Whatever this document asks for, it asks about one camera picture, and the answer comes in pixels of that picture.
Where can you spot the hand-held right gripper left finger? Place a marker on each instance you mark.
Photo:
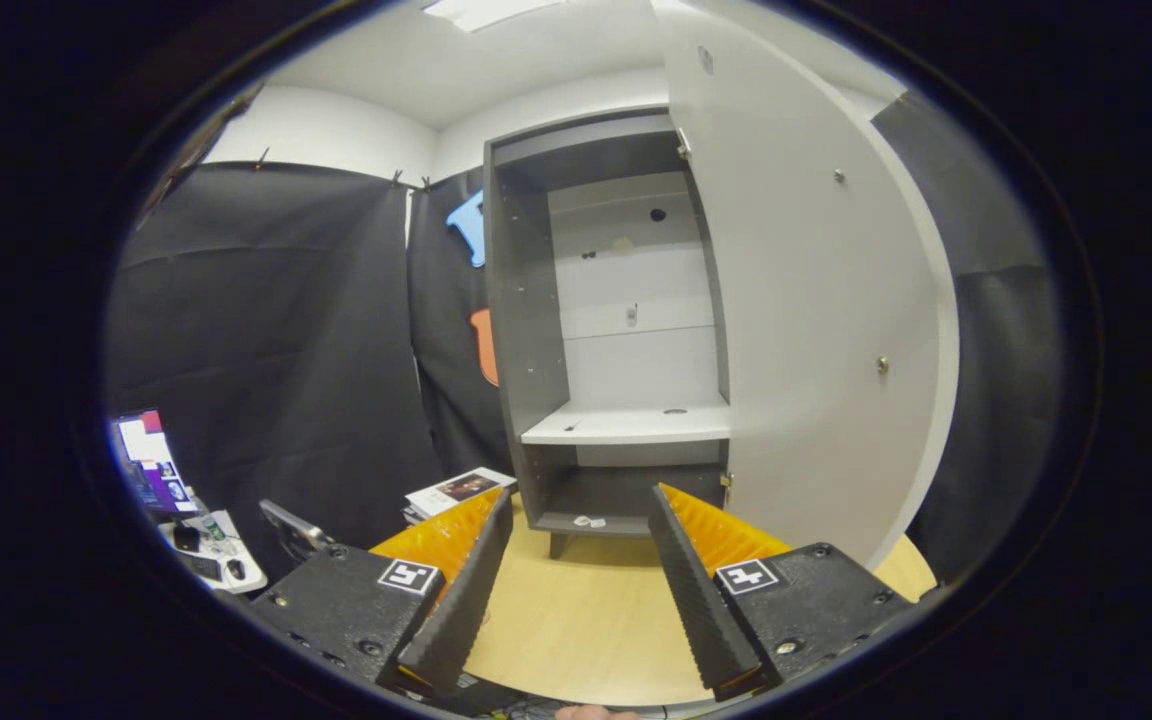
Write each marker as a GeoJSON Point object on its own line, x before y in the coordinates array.
{"type": "Point", "coordinates": [456, 610]}

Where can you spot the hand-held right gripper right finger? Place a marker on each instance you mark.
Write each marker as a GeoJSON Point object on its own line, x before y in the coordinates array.
{"type": "Point", "coordinates": [701, 600]}

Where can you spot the beige cabinet door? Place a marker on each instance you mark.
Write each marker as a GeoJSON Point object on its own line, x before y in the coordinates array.
{"type": "Point", "coordinates": [806, 300]}

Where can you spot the white cabinet shelf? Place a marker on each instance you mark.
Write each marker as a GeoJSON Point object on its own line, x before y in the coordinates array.
{"type": "Point", "coordinates": [626, 425]}

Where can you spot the dark grey cabinet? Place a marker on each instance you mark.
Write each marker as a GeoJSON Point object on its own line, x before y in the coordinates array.
{"type": "Point", "coordinates": [526, 300]}

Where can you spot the metal door hinge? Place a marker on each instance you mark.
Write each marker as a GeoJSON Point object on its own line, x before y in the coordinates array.
{"type": "Point", "coordinates": [683, 145]}

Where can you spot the white book with photo cover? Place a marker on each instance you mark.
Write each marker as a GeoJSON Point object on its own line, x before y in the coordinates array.
{"type": "Point", "coordinates": [456, 490]}

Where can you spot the grey curved panel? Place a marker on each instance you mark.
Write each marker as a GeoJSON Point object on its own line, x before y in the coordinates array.
{"type": "Point", "coordinates": [291, 530]}

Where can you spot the white side table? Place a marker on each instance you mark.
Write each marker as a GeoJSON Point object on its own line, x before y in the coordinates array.
{"type": "Point", "coordinates": [236, 575]}

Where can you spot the black backdrop cloth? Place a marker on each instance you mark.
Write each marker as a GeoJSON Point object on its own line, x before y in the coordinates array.
{"type": "Point", "coordinates": [266, 330]}

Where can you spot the computer monitor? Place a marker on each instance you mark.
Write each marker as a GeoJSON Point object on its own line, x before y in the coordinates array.
{"type": "Point", "coordinates": [151, 460]}

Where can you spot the rectangular ceiling light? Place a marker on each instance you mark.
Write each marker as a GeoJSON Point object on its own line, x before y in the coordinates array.
{"type": "Point", "coordinates": [491, 12]}

